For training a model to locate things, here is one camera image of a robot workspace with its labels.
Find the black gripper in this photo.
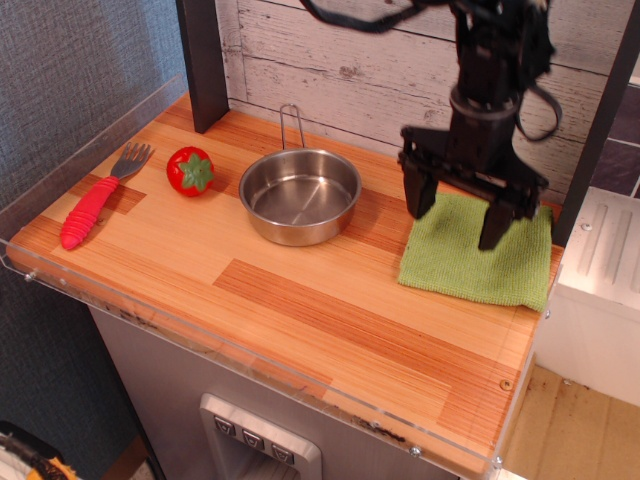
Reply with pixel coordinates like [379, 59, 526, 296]
[399, 108, 548, 250]

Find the green towel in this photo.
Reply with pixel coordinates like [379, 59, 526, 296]
[398, 193, 553, 312]

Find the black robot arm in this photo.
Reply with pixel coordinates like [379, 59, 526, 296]
[399, 1, 562, 250]

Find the stainless steel pot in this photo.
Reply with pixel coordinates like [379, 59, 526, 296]
[239, 131, 362, 247]

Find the white plastic side unit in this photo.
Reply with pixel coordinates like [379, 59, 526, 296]
[534, 188, 639, 405]

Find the red toy tomato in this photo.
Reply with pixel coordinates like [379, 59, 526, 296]
[166, 146, 215, 197]

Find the silver dispenser button panel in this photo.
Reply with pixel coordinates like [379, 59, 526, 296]
[199, 393, 323, 479]

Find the grey toy cabinet front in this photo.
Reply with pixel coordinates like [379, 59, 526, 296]
[91, 308, 453, 479]

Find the yellow black object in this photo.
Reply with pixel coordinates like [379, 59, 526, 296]
[1, 435, 77, 480]

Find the dark right frame post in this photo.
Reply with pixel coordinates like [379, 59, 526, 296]
[552, 1, 639, 247]

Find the dark frame post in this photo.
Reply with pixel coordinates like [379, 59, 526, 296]
[552, 1, 639, 247]
[176, 0, 229, 133]

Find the black braided cable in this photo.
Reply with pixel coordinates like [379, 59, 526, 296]
[299, 0, 451, 35]

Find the dark left frame post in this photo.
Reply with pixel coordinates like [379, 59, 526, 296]
[176, 0, 229, 133]

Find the red handled toy fork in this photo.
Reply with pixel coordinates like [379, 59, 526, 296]
[60, 143, 151, 250]

